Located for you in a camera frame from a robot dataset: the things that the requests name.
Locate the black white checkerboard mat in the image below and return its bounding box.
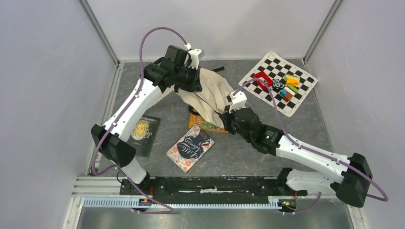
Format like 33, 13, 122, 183
238, 52, 318, 117

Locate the orange cover book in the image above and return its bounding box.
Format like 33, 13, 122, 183
189, 108, 227, 133

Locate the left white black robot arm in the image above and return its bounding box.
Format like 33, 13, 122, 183
91, 44, 204, 195

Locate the cream canvas backpack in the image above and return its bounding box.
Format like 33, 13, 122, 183
176, 68, 234, 128

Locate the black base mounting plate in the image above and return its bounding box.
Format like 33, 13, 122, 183
139, 176, 308, 205

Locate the black dark book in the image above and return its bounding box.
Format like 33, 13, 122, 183
127, 115, 161, 158

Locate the purple cable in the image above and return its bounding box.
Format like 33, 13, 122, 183
91, 27, 192, 177
232, 78, 389, 216

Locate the white slotted cable duct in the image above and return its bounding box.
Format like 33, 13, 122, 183
83, 197, 292, 210

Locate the green orange toy block stack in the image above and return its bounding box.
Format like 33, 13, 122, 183
283, 74, 300, 92

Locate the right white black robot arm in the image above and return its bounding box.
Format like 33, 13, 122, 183
220, 108, 373, 208

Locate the blue orange toy block stack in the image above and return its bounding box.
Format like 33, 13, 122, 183
278, 87, 296, 102

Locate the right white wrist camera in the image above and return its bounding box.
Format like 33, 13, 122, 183
225, 91, 247, 113

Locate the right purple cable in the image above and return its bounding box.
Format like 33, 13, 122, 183
232, 78, 389, 216

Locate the blue owl toy figure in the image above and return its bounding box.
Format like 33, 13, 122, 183
272, 79, 285, 91

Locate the red toy block house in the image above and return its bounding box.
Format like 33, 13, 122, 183
253, 71, 273, 90

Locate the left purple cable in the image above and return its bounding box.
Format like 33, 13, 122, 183
91, 27, 192, 177

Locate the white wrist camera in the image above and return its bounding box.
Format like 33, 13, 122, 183
185, 43, 205, 70
225, 91, 247, 113

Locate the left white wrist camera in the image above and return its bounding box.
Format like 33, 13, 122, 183
185, 43, 205, 70

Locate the floral cover book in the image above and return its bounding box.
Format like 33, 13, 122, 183
166, 125, 215, 173

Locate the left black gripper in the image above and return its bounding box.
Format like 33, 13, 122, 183
173, 62, 201, 92

